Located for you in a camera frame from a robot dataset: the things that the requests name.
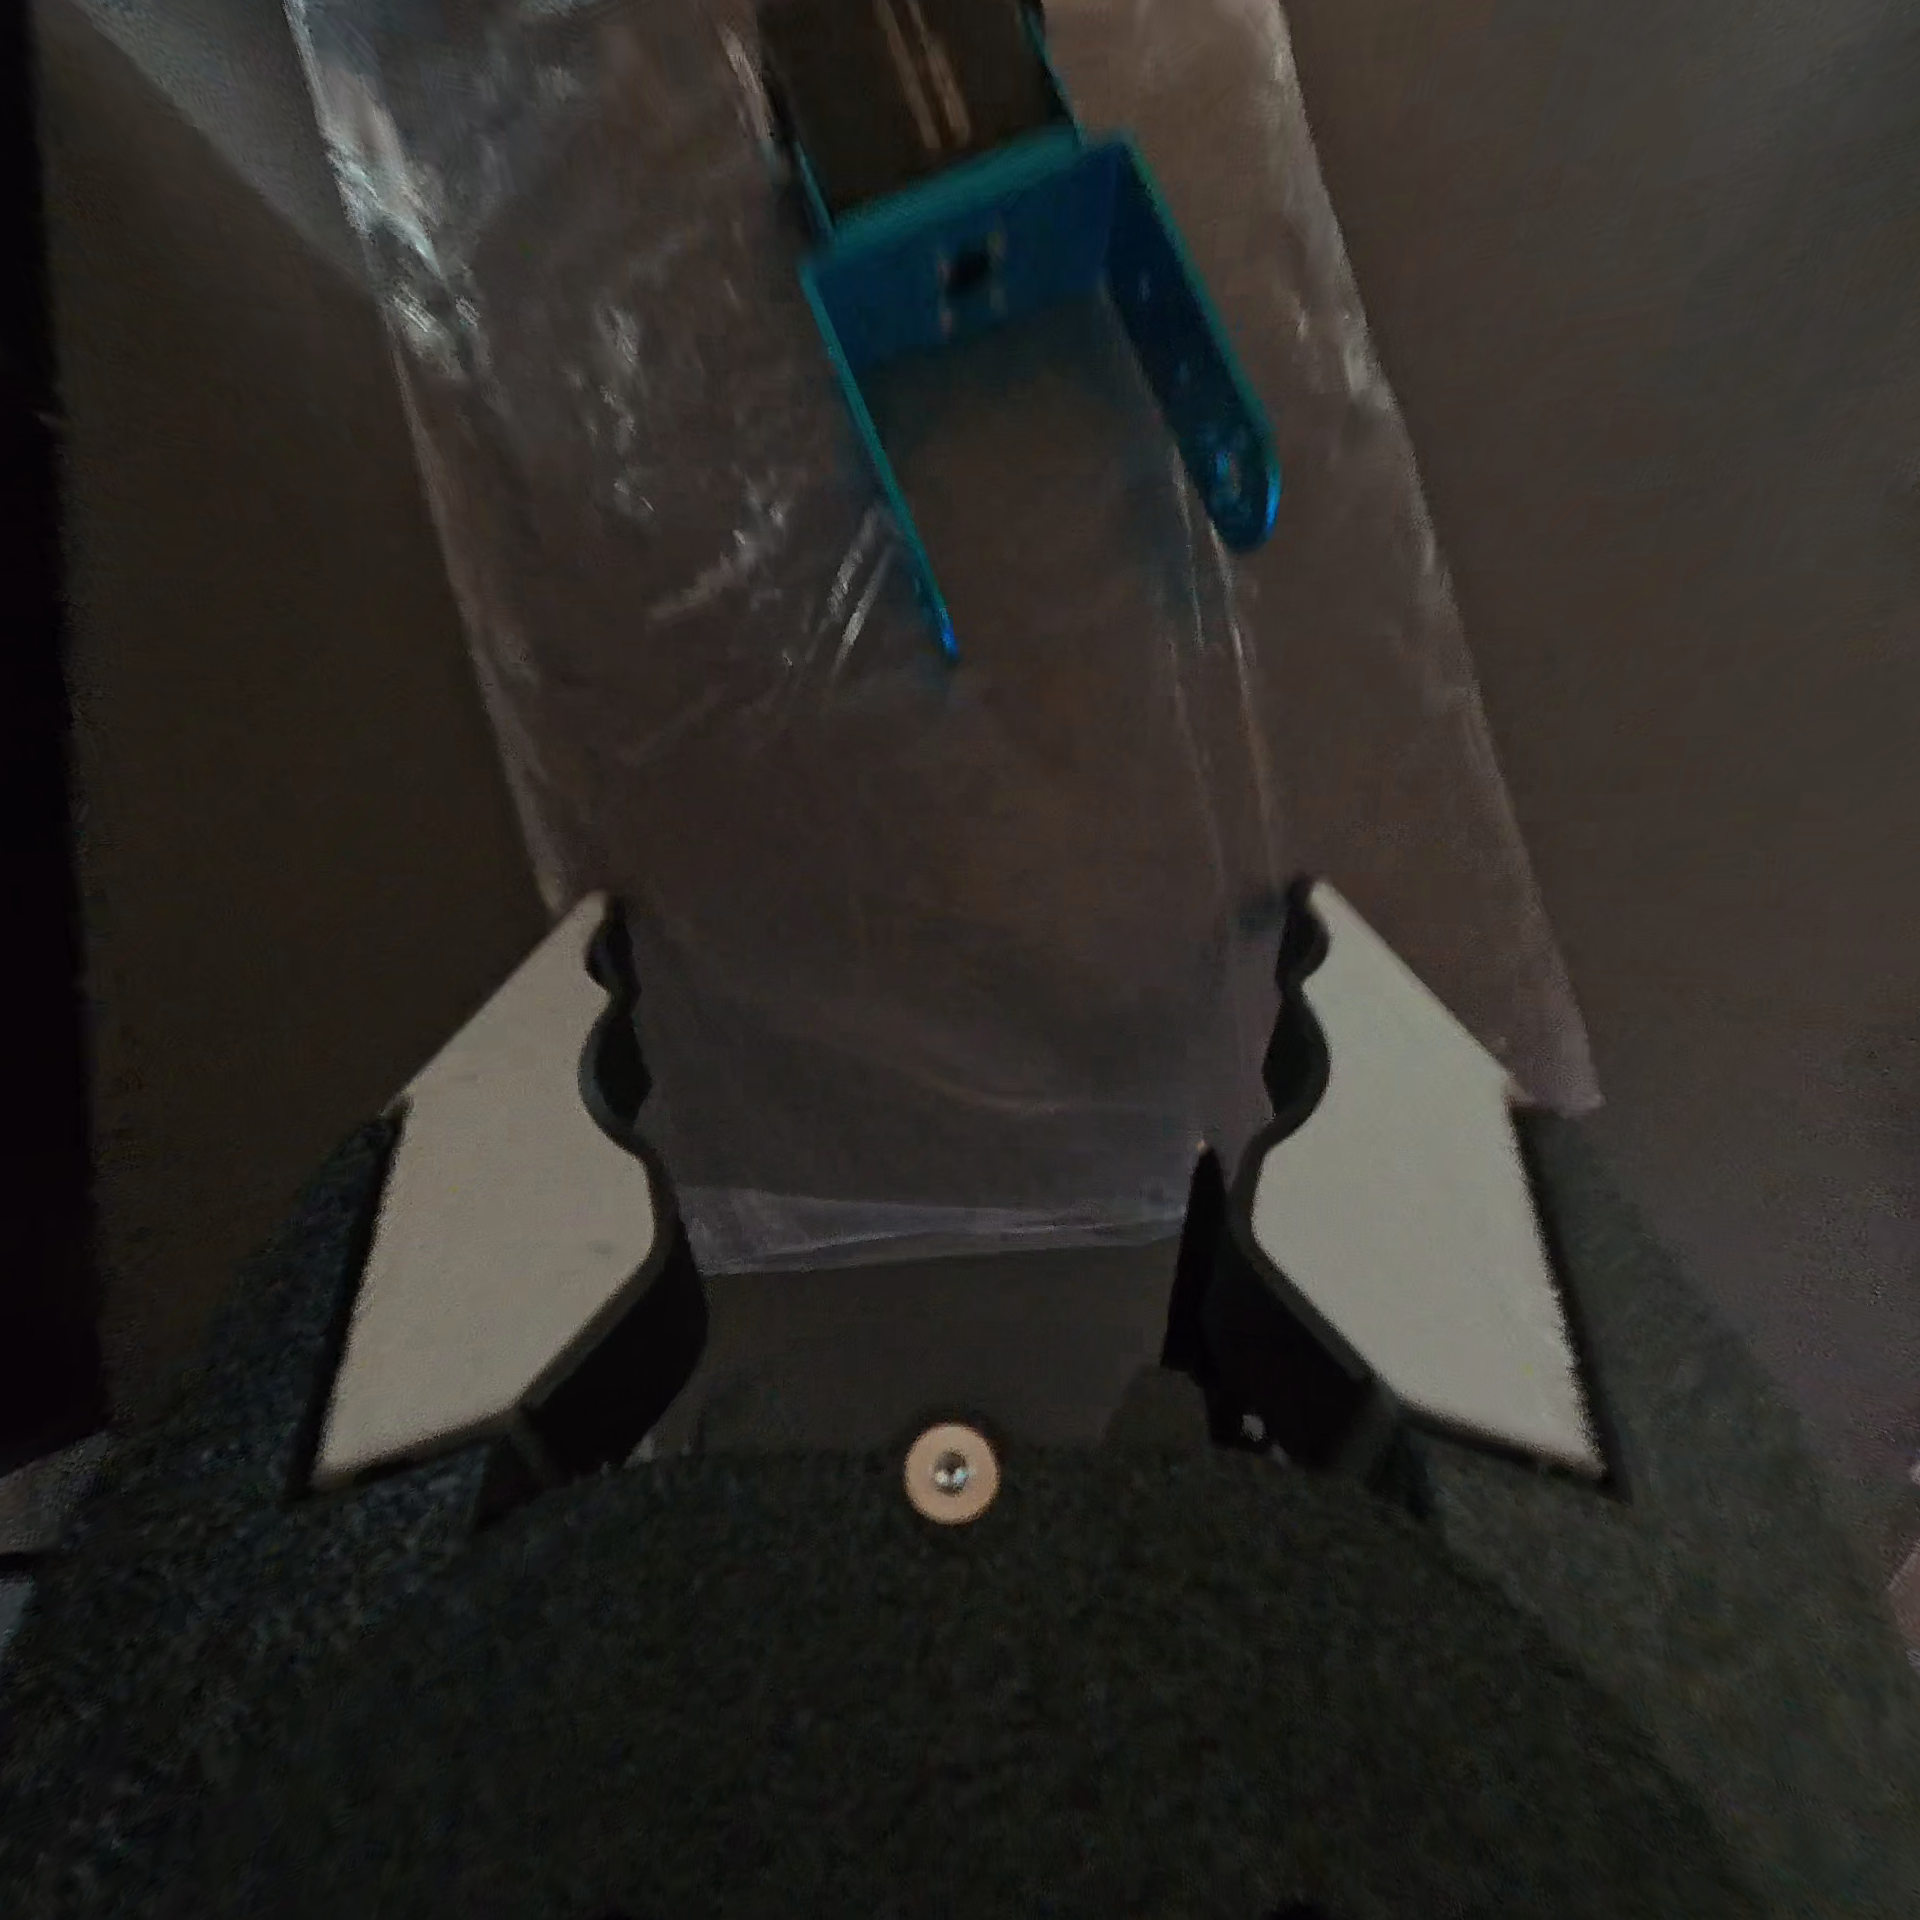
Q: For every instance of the clear plastic bag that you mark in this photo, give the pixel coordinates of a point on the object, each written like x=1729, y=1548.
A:
x=1051, y=901

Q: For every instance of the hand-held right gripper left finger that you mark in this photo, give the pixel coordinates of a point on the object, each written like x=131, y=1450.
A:
x=480, y=1244

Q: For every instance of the blue metal U bracket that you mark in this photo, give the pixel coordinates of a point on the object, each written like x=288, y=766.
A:
x=1021, y=241

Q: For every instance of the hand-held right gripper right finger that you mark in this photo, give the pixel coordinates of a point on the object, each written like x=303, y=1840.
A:
x=1424, y=1200

